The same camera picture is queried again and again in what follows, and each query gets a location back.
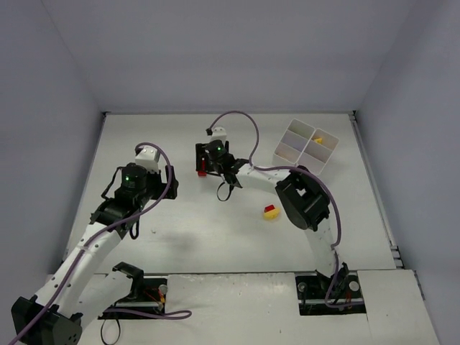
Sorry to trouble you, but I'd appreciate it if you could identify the small red lego brick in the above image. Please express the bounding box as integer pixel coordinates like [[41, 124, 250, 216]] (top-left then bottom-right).
[[264, 205, 275, 213]]

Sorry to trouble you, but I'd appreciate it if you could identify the right white container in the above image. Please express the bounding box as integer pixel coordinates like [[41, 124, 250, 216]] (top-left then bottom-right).
[[295, 129, 339, 175]]

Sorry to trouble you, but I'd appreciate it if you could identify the yellow half-round lego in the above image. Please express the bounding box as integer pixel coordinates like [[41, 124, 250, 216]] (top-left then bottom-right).
[[263, 208, 281, 221]]

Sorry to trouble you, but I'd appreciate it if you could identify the white container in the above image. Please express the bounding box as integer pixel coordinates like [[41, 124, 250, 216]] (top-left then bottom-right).
[[272, 119, 316, 166], [295, 129, 339, 175]]

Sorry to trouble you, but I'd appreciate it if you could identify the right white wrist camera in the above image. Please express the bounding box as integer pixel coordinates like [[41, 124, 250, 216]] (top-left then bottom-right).
[[206, 126, 227, 144]]

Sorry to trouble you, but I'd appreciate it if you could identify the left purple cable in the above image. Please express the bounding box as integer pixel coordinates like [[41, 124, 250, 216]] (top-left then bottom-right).
[[0, 142, 192, 345]]

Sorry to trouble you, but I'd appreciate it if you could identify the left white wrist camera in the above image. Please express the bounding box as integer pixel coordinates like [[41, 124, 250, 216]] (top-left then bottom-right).
[[134, 146, 160, 173]]

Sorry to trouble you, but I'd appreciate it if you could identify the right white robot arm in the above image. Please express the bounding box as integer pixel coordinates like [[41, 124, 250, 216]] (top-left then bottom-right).
[[195, 139, 348, 288]]

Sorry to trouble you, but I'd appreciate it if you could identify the left white container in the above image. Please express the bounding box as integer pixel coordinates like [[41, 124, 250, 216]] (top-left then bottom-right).
[[272, 119, 316, 166]]

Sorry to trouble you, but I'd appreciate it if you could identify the black strap loop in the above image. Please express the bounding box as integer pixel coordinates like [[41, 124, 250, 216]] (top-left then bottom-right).
[[100, 318, 122, 344]]

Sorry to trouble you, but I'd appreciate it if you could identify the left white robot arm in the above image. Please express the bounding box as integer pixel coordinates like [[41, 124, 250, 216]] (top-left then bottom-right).
[[11, 163, 178, 344]]

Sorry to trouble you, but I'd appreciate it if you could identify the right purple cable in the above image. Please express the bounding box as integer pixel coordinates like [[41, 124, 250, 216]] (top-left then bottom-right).
[[205, 111, 343, 309]]

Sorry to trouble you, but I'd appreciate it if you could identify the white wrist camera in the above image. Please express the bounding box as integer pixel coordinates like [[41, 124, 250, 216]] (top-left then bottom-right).
[[134, 146, 160, 173], [206, 126, 227, 144]]

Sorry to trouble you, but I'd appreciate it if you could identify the purple cable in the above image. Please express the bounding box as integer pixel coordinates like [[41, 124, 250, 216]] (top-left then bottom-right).
[[205, 111, 343, 309], [0, 142, 192, 345]]

